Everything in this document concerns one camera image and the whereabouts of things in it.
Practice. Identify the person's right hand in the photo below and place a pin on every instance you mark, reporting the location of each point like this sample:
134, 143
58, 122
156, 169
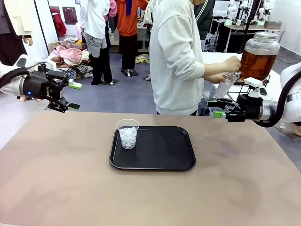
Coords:
231, 64

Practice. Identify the red hanging garment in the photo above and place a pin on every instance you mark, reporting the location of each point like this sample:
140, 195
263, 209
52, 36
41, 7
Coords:
60, 23

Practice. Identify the person's left forearm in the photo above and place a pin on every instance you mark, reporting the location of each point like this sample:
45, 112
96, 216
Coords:
214, 79

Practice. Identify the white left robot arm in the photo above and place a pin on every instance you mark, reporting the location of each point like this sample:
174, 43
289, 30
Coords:
11, 82

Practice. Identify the dark brown wall board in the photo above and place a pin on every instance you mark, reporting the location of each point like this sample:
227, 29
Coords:
69, 16

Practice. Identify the black plastic serving tray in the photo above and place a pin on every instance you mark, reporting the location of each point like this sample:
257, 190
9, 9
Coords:
160, 153

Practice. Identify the tall clear cup with ice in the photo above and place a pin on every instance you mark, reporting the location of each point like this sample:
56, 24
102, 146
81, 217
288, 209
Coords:
224, 88

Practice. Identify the person's left hand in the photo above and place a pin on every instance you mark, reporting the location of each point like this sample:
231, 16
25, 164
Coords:
224, 78

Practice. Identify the person in dark jacket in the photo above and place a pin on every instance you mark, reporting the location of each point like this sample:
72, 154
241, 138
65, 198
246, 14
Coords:
204, 18

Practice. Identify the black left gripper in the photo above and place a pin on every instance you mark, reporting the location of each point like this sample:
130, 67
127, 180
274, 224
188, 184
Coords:
38, 86

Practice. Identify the open cardboard box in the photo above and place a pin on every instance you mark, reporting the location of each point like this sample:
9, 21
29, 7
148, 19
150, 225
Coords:
53, 47

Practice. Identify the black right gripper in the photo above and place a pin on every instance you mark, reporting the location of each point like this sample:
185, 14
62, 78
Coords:
249, 108

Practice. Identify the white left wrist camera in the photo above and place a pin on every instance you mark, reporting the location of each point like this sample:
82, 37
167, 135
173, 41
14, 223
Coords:
50, 66

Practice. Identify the person in grey sweatshirt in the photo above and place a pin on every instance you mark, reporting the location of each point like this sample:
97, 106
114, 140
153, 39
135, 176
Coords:
174, 58

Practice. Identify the short clear cup with ice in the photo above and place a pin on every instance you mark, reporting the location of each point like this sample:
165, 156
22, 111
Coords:
128, 137

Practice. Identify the black frame workbench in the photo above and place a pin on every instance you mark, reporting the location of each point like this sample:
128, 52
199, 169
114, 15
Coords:
235, 35

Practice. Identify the pile of colourful clothes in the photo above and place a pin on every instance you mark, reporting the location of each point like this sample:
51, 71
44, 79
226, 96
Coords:
70, 58

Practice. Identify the person's right forearm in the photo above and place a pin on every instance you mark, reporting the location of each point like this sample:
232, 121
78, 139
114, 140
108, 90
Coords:
214, 69

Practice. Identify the black vertical pole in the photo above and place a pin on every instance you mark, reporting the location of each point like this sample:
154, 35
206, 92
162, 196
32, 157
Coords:
248, 26

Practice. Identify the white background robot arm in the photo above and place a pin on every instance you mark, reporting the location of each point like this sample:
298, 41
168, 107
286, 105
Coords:
231, 9
265, 9

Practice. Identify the grey metal box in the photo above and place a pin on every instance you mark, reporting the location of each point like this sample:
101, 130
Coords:
272, 24

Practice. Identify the white side table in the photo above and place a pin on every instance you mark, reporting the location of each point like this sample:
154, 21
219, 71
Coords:
218, 57

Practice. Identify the glass tea drink dispenser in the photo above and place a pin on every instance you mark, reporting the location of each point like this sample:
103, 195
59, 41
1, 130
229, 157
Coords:
258, 58

